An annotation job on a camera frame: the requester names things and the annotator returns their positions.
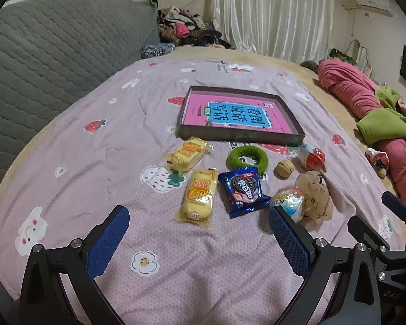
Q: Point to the pile of clothes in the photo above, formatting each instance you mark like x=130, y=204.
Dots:
x=186, y=23

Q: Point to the dark printed packet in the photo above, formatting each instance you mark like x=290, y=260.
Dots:
x=338, y=54

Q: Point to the brown fuzzy cloth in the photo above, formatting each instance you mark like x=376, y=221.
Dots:
x=309, y=65

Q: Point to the shallow box with pink bottom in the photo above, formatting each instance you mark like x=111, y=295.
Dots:
x=236, y=115

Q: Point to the beige plush toy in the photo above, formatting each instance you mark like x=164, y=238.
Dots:
x=316, y=193

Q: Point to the round-topped mirror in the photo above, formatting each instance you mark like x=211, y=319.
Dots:
x=358, y=54

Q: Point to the pink quilt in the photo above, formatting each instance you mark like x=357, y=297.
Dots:
x=352, y=88

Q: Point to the green cloth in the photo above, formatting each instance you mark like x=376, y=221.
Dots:
x=382, y=125

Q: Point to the white air conditioner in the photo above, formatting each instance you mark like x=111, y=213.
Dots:
x=374, y=4

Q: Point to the blue patterned cloth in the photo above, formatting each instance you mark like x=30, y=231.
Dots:
x=157, y=50

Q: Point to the small red white doll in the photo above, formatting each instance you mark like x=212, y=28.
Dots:
x=377, y=160

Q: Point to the blue cookie packet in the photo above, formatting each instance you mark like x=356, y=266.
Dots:
x=243, y=191

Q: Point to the yellow rice cracker packet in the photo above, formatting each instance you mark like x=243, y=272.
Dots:
x=199, y=194
x=188, y=154

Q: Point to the red and white egg packet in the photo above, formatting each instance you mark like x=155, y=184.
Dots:
x=311, y=159

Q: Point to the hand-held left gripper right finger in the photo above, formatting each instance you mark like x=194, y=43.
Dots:
x=289, y=240

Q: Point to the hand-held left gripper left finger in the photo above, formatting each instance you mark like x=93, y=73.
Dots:
x=108, y=240

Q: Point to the walnut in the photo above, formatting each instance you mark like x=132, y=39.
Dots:
x=284, y=169

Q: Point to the blue and white egg packet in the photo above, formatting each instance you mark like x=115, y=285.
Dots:
x=289, y=203

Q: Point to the purple strawberry print blanket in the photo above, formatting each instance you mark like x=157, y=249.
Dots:
x=115, y=176

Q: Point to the grey quilted headboard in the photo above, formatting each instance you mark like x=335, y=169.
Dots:
x=54, y=57

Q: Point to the white curtain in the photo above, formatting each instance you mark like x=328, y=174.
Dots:
x=274, y=13

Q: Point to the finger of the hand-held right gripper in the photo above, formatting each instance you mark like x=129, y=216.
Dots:
x=397, y=204
x=367, y=233

